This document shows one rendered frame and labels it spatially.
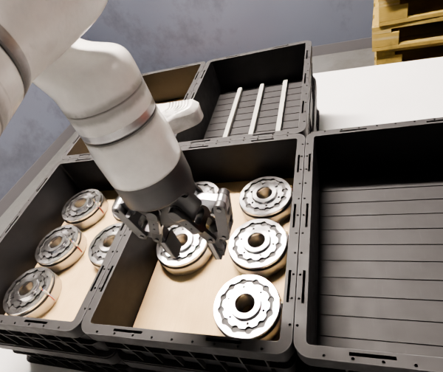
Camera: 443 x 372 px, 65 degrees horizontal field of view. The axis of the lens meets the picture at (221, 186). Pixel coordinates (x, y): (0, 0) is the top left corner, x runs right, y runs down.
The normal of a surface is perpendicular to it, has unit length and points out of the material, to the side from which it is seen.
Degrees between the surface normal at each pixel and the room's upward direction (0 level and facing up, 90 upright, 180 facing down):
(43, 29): 101
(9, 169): 90
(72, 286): 0
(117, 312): 90
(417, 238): 0
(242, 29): 90
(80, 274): 0
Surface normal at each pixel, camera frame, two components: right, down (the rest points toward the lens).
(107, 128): 0.15, 0.65
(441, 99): -0.29, -0.69
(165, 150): 0.80, 0.19
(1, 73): 0.99, 0.05
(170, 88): -0.20, 0.72
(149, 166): 0.47, 0.51
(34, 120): 0.91, 0.00
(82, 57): -0.12, -0.61
